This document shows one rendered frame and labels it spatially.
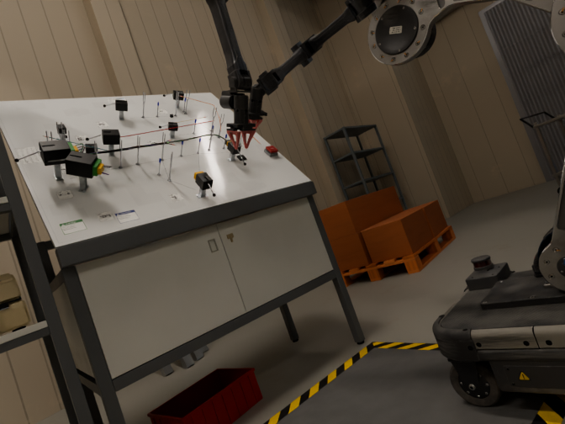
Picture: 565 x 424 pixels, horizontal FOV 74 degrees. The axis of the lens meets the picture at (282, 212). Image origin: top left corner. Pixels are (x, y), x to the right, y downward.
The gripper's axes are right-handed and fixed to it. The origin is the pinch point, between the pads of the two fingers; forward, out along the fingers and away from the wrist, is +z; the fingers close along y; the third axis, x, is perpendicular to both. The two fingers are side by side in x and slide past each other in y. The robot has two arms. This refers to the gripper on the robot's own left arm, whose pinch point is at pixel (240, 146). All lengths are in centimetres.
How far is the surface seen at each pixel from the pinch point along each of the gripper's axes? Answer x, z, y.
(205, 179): -10.3, 13.7, 10.4
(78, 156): -33, 3, 50
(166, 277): -4, 47, 35
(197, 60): -298, -58, -193
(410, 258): 6, 103, -177
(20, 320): -9, 47, 81
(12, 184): -25, 9, 73
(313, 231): 7, 45, -42
